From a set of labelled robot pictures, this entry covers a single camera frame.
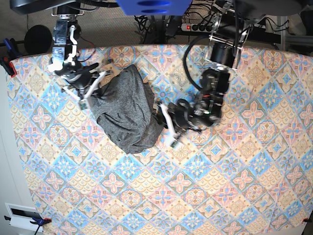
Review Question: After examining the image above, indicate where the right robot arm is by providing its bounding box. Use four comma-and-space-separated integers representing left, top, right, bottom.
48, 14, 112, 110

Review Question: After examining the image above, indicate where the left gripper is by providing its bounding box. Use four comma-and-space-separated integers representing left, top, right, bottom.
156, 99, 216, 148

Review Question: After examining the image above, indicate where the white power strip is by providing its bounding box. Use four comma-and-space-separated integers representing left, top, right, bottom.
180, 23, 212, 33

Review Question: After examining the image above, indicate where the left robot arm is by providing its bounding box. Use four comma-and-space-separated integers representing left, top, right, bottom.
156, 0, 251, 148

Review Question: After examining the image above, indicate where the clamp bottom right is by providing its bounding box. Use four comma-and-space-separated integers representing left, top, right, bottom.
302, 218, 312, 223

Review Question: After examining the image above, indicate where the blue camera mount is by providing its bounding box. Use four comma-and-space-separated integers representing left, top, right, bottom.
116, 0, 192, 16

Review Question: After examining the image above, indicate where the patterned tablecloth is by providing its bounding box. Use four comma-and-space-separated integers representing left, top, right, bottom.
6, 48, 313, 235

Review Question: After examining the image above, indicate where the black round stool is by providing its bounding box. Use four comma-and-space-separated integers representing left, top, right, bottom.
24, 25, 52, 55

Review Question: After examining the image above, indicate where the red black clamp left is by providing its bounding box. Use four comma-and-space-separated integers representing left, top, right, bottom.
0, 38, 19, 77

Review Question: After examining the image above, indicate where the grey t-shirt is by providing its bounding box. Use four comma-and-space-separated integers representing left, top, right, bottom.
91, 65, 163, 154

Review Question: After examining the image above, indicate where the blue clamp bottom left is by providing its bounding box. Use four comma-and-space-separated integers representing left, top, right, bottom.
4, 214, 51, 227

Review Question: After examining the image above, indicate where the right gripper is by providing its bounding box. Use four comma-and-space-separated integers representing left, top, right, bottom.
59, 62, 113, 110

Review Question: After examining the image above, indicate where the white wall outlet box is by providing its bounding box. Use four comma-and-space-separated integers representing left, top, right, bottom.
5, 203, 42, 235

